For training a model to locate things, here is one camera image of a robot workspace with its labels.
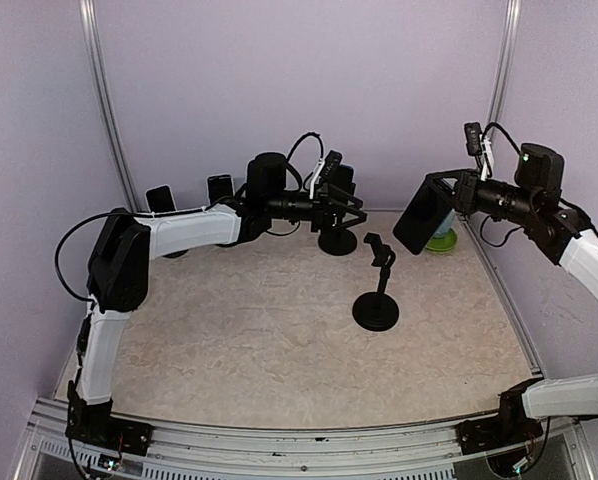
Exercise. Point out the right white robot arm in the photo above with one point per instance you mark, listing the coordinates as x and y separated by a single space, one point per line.
563 232

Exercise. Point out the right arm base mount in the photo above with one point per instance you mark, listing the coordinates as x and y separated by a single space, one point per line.
476 436

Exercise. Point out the right aluminium frame post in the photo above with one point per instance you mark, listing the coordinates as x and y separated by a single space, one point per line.
505 59

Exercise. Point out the green saucer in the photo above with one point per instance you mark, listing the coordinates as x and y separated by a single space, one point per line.
443 243

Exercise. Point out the black clamp phone stand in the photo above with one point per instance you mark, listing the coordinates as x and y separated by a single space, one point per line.
338 239

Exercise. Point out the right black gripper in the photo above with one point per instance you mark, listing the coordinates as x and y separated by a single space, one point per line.
467 187

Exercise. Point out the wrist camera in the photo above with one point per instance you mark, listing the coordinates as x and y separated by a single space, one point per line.
478 146
323 172

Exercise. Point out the aluminium frame post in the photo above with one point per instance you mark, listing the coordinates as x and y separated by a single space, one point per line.
88 16
505 59

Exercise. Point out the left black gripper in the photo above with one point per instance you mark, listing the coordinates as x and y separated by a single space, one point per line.
325 196

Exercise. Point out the left aluminium frame post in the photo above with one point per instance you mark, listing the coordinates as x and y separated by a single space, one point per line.
88 16

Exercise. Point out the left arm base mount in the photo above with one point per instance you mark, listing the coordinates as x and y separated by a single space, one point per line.
120 435

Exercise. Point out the phone with lilac case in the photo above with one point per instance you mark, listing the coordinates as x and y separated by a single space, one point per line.
160 199

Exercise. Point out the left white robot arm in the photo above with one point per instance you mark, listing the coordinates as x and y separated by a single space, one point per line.
119 265

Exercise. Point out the front aluminium rail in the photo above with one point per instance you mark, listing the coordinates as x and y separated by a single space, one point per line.
184 450

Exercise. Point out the folding phone stand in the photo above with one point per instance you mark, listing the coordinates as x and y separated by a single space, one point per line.
176 254

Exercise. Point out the phone with teal case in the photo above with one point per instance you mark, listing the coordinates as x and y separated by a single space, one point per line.
426 211

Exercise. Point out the white blue mug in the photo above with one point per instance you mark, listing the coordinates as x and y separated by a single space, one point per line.
446 226

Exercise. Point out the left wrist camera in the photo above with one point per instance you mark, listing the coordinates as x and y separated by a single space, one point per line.
323 172

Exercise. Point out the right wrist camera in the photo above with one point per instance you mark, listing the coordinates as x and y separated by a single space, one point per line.
478 146

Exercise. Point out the phone with dark-blue case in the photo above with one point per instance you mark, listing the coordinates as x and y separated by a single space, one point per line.
343 179

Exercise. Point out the phone with light-blue case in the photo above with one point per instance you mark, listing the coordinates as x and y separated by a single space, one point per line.
219 187

